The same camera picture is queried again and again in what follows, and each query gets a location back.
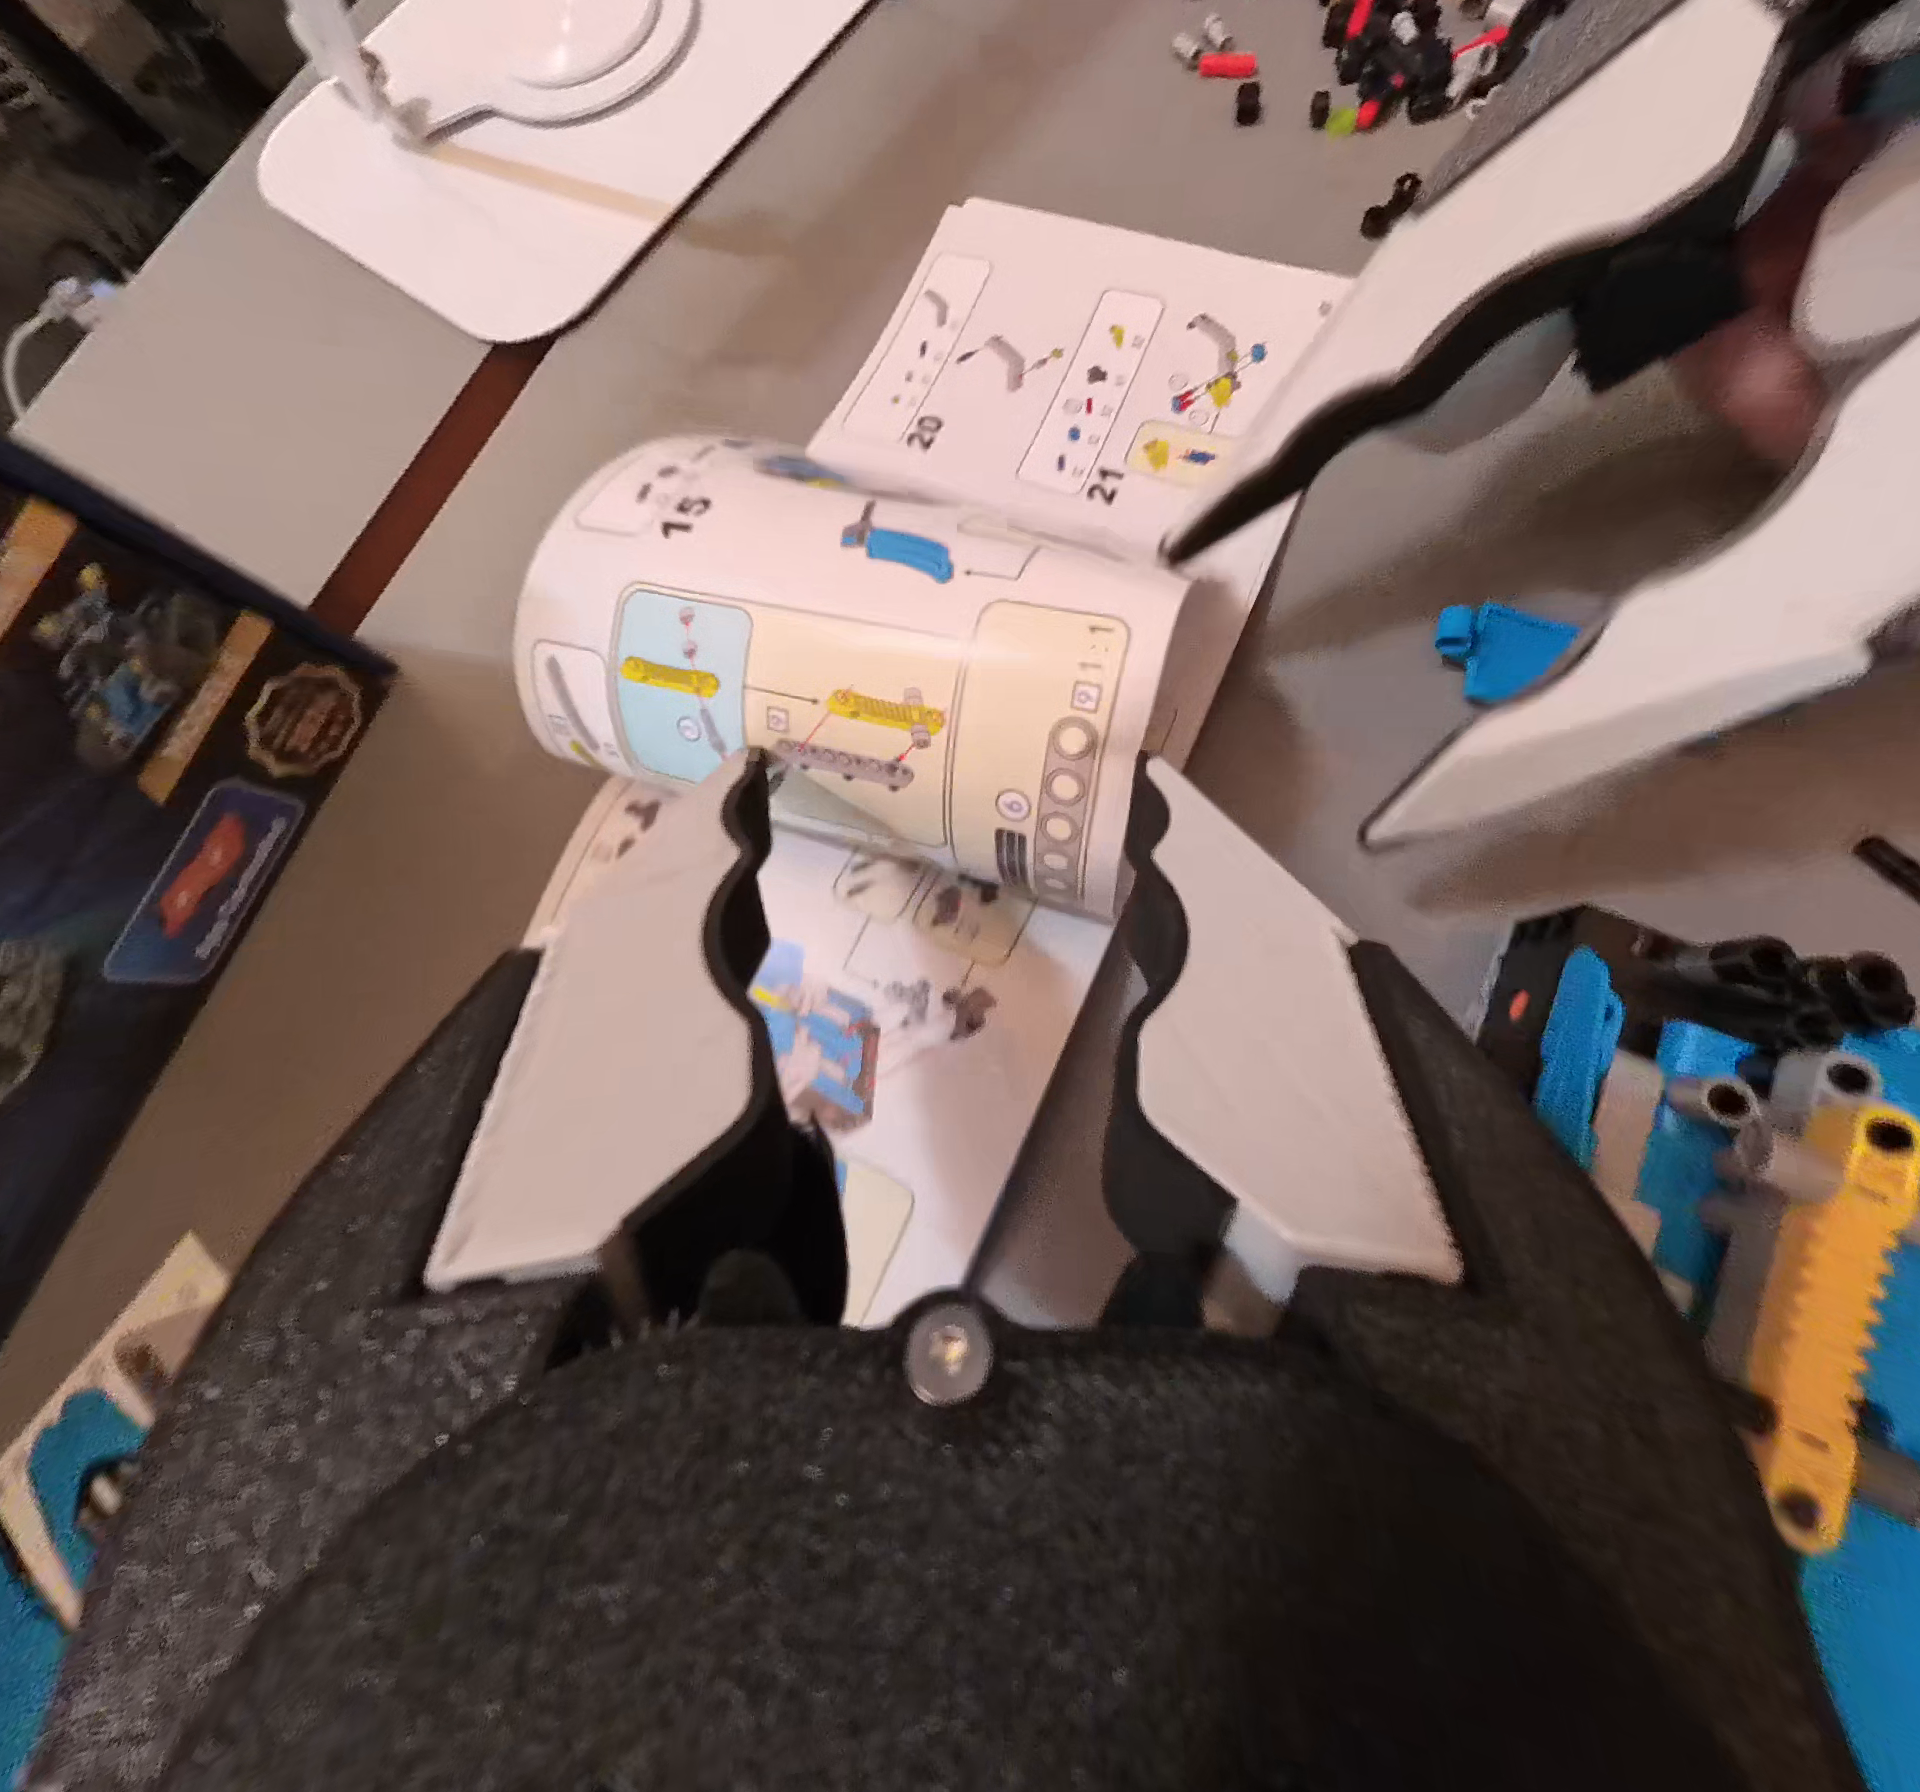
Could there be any blue yellow toy brick model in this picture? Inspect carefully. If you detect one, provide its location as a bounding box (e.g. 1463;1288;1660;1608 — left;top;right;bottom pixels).
1477;907;1920;1792

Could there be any narrow blue curved arc piece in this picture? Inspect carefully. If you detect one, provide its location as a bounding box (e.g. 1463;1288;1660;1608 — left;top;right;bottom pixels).
1433;599;1588;707

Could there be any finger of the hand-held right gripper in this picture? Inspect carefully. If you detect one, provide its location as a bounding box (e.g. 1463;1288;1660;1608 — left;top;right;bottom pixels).
1161;0;1798;566
1356;366;1920;848

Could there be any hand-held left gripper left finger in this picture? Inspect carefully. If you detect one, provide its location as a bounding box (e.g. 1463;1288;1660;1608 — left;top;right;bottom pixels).
425;755;842;1327

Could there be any white instruction booklet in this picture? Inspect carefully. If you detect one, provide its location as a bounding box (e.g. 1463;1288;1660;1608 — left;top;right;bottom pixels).
514;195;1359;1333

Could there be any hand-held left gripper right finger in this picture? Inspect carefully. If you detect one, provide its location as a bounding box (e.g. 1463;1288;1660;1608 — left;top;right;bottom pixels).
1099;758;1463;1307

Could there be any dark blue toy kit box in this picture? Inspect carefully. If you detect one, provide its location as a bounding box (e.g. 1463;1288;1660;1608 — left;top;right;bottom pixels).
0;440;402;1321

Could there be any white cable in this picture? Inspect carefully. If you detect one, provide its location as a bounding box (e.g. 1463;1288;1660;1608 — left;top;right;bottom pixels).
0;274;119;418

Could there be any printed paper sheet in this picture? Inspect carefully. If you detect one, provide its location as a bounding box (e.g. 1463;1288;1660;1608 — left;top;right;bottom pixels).
0;1228;231;1631

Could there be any person's right hand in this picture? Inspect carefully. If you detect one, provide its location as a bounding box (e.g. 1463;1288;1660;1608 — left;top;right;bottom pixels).
1696;77;1855;471

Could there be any grey desk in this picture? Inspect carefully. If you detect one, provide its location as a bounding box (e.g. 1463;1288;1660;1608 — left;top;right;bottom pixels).
0;0;1920;1449

